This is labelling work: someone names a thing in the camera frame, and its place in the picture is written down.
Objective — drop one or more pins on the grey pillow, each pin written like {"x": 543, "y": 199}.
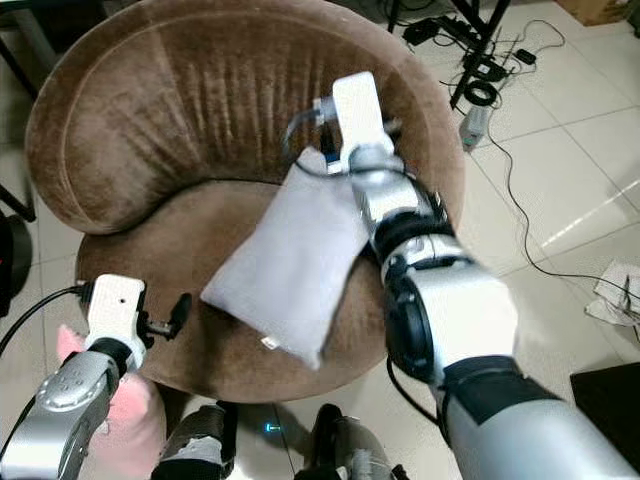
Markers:
{"x": 290, "y": 260}

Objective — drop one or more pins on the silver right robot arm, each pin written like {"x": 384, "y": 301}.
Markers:
{"x": 470, "y": 320}

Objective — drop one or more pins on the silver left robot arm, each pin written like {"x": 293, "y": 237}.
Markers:
{"x": 60, "y": 410}

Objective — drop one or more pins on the pink pillow with cartoon print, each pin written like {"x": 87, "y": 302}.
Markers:
{"x": 135, "y": 410}

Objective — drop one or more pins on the brown velvet round sofa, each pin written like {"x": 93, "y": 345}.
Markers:
{"x": 190, "y": 110}

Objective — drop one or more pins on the silver left robot leg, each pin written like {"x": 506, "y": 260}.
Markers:
{"x": 200, "y": 445}

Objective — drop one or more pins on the silver robot leg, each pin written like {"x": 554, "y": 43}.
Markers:
{"x": 355, "y": 450}
{"x": 200, "y": 445}

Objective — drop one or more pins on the clear plastic bottle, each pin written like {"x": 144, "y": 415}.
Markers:
{"x": 475, "y": 128}

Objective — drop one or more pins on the black power strip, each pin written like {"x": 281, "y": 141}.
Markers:
{"x": 428, "y": 30}

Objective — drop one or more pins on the black bag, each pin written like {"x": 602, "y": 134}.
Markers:
{"x": 12, "y": 265}

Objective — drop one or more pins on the black slanted table leg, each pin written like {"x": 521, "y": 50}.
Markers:
{"x": 15, "y": 203}
{"x": 11, "y": 68}

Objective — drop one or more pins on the black metal stand leg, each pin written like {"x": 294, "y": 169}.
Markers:
{"x": 482, "y": 40}

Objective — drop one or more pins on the black power adapter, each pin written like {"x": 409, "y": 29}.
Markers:
{"x": 523, "y": 57}

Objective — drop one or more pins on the silver right robot leg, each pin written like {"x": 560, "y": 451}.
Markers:
{"x": 355, "y": 450}

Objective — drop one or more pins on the brown cardboard box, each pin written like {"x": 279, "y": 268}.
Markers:
{"x": 600, "y": 10}

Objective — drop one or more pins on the crumpled white cloth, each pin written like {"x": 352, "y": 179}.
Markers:
{"x": 618, "y": 295}

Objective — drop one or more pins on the flat black object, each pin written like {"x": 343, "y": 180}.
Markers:
{"x": 610, "y": 405}

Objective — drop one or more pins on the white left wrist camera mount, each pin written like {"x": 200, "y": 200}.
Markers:
{"x": 115, "y": 305}

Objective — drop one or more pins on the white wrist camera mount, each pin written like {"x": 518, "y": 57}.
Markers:
{"x": 360, "y": 105}
{"x": 115, "y": 305}

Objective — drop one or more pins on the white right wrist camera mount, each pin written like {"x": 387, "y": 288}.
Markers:
{"x": 360, "y": 105}

